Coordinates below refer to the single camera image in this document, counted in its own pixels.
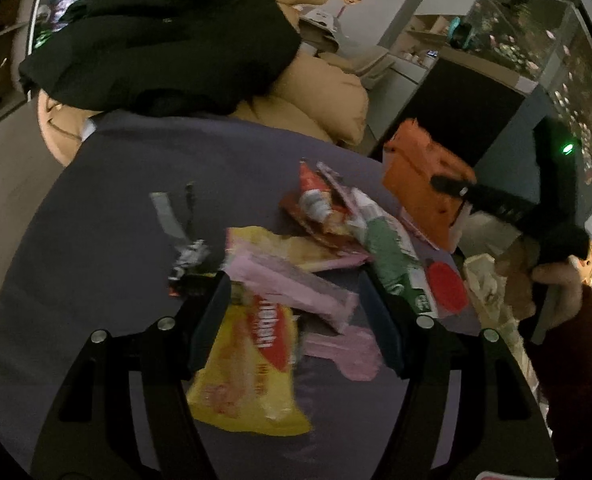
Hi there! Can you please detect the orange snack bag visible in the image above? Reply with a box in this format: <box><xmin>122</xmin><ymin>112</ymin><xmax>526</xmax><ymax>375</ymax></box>
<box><xmin>383</xmin><ymin>119</ymin><xmax>476</xmax><ymax>252</ymax></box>

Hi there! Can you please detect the yellow red snack bag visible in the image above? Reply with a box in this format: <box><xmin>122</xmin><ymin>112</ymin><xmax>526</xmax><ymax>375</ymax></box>
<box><xmin>186</xmin><ymin>283</ymin><xmax>311</xmax><ymax>437</ymax></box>

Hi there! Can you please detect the green white snack packet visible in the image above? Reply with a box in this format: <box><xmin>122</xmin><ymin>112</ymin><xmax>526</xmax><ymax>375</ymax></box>
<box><xmin>351</xmin><ymin>188</ymin><xmax>438</xmax><ymax>318</ymax></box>

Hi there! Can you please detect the pink plastic wrapper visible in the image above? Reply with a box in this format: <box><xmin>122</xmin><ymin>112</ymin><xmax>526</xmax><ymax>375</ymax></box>
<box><xmin>224</xmin><ymin>245</ymin><xmax>383</xmax><ymax>382</ymax></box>

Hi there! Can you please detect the red brown snack wrapper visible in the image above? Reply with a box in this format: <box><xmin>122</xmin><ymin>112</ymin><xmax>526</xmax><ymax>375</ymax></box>
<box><xmin>279</xmin><ymin>158</ymin><xmax>369</xmax><ymax>257</ymax></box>

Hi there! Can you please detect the person right hand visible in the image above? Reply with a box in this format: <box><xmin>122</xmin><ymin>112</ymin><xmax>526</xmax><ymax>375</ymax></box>
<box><xmin>505</xmin><ymin>238</ymin><xmax>584</xmax><ymax>331</ymax></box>

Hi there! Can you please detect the yellow cartoon toy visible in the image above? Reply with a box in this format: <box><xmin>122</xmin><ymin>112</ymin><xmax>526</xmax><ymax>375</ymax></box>
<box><xmin>570</xmin><ymin>240</ymin><xmax>592</xmax><ymax>286</ymax></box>

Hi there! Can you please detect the red pink plastic cup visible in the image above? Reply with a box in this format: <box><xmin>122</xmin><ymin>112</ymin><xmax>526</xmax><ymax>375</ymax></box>
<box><xmin>426</xmin><ymin>261</ymin><xmax>469</xmax><ymax>314</ymax></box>

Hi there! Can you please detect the glass fish tank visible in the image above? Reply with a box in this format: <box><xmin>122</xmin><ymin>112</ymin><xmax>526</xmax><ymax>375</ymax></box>
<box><xmin>465</xmin><ymin>0</ymin><xmax>592</xmax><ymax>170</ymax></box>

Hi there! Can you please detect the purple table cloth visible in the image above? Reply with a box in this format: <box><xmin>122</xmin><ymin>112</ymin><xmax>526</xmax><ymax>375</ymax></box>
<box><xmin>0</xmin><ymin>113</ymin><xmax>407</xmax><ymax>479</ymax></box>

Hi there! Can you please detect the tan cushioned chair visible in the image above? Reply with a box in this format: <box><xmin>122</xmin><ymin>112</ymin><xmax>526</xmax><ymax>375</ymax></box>
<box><xmin>37</xmin><ymin>0</ymin><xmax>369</xmax><ymax>166</ymax></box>

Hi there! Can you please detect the white refrigerator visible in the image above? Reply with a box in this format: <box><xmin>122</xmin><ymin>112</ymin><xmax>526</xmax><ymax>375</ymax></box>
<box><xmin>319</xmin><ymin>0</ymin><xmax>427</xmax><ymax>51</ymax></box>

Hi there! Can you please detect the black jacket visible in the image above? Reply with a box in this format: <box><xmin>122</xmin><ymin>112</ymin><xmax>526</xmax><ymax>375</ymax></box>
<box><xmin>19</xmin><ymin>0</ymin><xmax>300</xmax><ymax>117</ymax></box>

